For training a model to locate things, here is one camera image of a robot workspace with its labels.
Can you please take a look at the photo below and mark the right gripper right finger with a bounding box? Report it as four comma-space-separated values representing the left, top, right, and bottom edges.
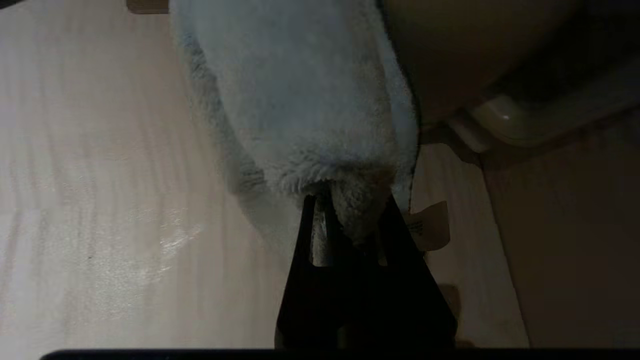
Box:
350, 194, 458, 350

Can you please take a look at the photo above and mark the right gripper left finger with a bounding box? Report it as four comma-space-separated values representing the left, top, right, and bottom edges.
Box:
274, 194, 351, 350

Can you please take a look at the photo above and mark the light blue fluffy cloth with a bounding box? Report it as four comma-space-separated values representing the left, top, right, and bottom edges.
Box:
169, 0, 451, 252

